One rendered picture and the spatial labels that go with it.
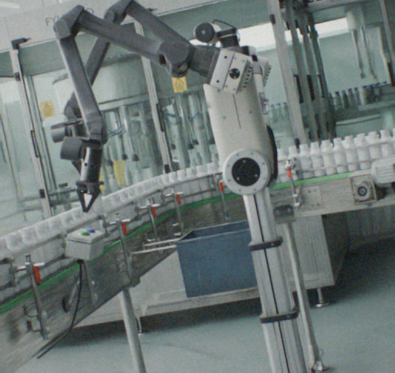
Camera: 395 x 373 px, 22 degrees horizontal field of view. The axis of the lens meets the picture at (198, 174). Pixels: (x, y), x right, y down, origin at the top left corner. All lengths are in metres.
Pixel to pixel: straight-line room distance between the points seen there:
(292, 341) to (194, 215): 1.51
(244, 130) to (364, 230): 5.34
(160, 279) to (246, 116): 3.72
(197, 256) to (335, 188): 1.22
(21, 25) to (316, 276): 2.62
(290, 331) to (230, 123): 0.73
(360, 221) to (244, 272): 4.84
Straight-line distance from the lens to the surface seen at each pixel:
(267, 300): 3.47
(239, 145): 3.36
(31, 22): 7.08
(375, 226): 8.61
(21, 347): 2.90
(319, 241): 6.72
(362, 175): 4.70
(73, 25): 3.31
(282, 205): 4.98
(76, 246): 3.14
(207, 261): 3.85
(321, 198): 4.91
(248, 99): 3.33
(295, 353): 3.49
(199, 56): 3.21
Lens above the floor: 1.39
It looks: 3 degrees down
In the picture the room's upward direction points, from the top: 12 degrees counter-clockwise
